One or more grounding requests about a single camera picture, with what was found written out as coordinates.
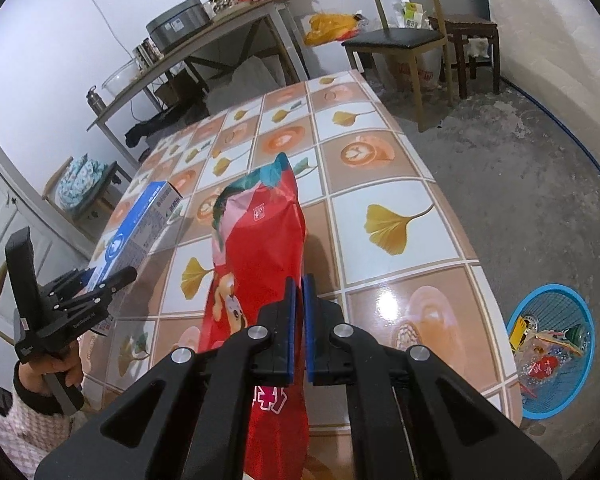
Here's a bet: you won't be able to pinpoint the green and white cartons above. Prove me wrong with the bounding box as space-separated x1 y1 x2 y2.
392 0 431 28

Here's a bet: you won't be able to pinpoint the steel water bottle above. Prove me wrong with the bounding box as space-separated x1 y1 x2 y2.
86 86 107 116

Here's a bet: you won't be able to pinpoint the clear plastic bowl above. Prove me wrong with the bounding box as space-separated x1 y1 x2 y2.
101 57 141 101

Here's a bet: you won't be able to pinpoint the wooden chair with black seat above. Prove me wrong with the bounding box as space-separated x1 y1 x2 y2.
342 0 456 133

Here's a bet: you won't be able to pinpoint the red packet with white print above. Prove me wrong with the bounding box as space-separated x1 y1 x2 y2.
527 354 566 386

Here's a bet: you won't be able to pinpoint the blue and white carton box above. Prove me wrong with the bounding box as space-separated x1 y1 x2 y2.
87 180 183 293

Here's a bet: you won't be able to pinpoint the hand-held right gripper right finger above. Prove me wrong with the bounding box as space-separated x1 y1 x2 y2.
302 274 561 480

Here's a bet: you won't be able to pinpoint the white mattress with blue edge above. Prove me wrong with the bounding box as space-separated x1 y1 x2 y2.
482 0 600 196

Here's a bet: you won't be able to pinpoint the long grey desk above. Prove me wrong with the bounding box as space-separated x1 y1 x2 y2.
85 0 306 161

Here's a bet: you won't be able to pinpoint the cardboard box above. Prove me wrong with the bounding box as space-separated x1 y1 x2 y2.
152 70 201 106

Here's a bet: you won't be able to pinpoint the yellow plastic bag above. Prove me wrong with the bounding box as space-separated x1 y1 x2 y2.
305 12 368 46

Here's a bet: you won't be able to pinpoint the white sack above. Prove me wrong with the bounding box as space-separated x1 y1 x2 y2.
385 50 443 91

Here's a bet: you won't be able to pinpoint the white door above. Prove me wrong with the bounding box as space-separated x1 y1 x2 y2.
0 150 88 356

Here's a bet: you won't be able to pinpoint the floral cushion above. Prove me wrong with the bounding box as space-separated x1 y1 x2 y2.
57 157 106 211

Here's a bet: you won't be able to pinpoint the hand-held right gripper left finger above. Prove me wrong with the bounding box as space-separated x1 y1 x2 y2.
35 277 297 480

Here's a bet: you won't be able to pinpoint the person's left hand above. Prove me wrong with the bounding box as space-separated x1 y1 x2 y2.
22 345 83 395

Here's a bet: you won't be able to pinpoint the dark wooden stool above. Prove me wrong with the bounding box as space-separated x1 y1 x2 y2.
427 14 501 98

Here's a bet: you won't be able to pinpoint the steel cups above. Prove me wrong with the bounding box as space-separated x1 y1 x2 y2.
132 37 161 68

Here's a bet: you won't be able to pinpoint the person's left forearm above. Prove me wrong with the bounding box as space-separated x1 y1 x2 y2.
0 360 88 478

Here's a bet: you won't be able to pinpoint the red and teal snack bag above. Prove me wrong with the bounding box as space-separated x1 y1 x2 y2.
197 151 311 480

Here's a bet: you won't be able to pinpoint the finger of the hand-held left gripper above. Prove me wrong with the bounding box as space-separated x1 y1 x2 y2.
44 268 97 297
52 266 139 311

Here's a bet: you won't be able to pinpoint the wooden chair with floral cushion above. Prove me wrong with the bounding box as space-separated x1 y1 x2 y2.
42 155 133 241

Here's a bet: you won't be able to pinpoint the blue mesh basket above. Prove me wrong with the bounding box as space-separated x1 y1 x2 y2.
507 284 596 421

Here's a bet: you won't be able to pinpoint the yellow and white box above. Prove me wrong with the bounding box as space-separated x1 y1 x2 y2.
510 315 533 353

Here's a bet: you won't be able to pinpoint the grey rice cooker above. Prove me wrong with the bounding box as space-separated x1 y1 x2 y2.
146 0 212 53

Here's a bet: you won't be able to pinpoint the black cloth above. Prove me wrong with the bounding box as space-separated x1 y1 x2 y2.
125 100 206 148

